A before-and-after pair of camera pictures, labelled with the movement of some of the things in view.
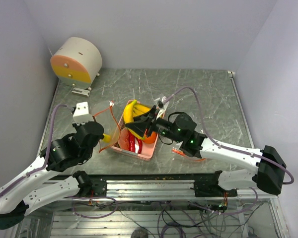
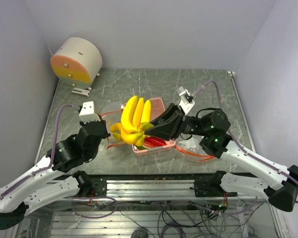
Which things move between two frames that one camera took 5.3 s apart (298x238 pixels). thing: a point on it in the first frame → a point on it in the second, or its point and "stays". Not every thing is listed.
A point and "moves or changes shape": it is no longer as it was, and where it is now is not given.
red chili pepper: x=132 y=145 → x=155 y=141
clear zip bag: x=104 y=113 moves or changes shape
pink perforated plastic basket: x=120 y=142 → x=157 y=105
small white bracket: x=81 y=92 stays
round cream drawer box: x=77 y=62 stays
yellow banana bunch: x=131 y=110 moves or changes shape
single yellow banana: x=107 y=138 → x=116 y=126
